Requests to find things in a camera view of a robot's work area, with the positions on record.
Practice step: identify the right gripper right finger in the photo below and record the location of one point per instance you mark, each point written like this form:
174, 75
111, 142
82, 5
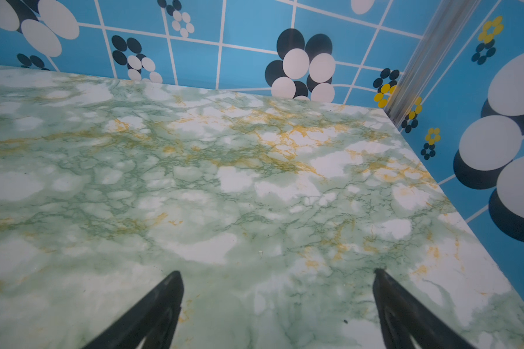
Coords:
405, 321

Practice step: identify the right rear aluminium post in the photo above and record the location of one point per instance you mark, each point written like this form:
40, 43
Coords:
445, 27

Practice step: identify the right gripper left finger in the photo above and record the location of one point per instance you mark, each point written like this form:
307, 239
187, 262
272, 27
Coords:
151, 322

